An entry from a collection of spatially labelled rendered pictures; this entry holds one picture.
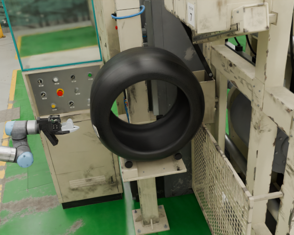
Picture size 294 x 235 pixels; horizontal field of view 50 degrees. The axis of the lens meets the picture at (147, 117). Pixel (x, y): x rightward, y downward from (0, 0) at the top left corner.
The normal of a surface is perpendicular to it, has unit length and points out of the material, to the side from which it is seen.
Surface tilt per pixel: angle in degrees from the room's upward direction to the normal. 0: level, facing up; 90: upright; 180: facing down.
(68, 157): 90
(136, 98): 90
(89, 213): 0
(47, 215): 0
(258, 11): 72
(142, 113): 90
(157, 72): 79
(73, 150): 90
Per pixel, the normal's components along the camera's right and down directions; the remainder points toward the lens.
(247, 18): 0.12, 0.17
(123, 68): -0.22, -0.25
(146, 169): -0.08, -0.88
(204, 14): 0.15, 0.46
